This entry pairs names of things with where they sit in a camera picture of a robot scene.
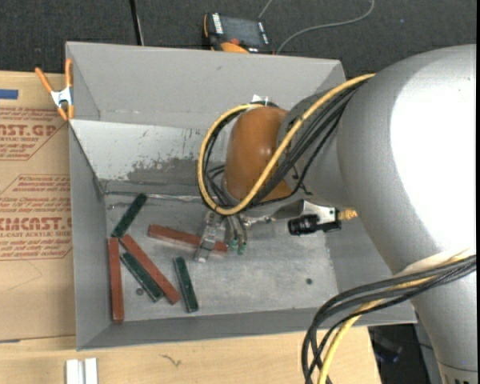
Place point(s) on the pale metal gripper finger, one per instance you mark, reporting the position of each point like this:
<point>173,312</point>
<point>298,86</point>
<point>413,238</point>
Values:
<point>206,250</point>
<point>213,221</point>

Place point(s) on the red-brown flat block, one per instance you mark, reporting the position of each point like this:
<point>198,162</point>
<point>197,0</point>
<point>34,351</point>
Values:
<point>115,282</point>
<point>172,234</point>
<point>156,274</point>

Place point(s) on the dark green flat block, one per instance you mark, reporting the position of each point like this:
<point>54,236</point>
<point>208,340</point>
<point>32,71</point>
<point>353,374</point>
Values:
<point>130,214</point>
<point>142,276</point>
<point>186,284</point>

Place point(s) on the grey metal bin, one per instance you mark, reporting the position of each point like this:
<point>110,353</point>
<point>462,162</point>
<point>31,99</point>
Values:
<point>264,278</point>

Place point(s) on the brown cardboard board red print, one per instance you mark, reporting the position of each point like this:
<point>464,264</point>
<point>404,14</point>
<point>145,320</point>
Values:
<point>28,286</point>

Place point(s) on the black cylinder on white bracket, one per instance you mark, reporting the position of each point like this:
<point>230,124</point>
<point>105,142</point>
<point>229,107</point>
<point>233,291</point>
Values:
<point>304,225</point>

